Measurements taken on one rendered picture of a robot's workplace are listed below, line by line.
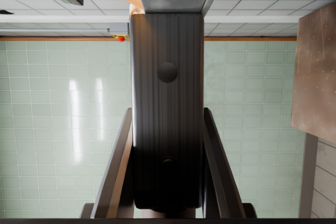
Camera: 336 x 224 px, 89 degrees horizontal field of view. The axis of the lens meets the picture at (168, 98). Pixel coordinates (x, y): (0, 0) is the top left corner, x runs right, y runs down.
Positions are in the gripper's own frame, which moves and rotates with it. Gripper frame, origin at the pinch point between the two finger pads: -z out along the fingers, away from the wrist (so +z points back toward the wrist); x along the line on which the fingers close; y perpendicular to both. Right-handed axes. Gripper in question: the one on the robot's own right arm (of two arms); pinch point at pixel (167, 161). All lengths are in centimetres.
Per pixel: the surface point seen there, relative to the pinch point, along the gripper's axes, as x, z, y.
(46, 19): 61, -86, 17
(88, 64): 60, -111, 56
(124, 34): 24, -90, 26
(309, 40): -61, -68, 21
